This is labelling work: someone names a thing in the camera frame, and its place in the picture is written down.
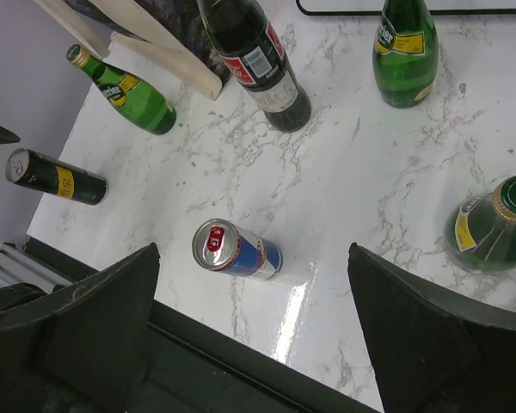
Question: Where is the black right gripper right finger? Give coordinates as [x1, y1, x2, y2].
[347, 243, 516, 412]

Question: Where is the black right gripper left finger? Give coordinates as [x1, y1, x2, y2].
[0, 243, 160, 412]

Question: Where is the Red Bull can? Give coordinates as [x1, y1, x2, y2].
[192, 219, 283, 280]

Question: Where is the green perrier bottle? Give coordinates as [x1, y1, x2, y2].
[372, 0, 439, 108]
[443, 176, 516, 274]
[66, 44, 176, 135]

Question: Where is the beige canvas tote bag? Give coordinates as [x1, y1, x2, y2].
[37, 1, 224, 100]

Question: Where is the Coca-Cola glass bottle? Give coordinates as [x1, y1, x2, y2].
[197, 0, 311, 133]

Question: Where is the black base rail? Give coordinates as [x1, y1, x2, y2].
[0, 235, 362, 413]

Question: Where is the small whiteboard black frame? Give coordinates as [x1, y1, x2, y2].
[296, 0, 516, 15]

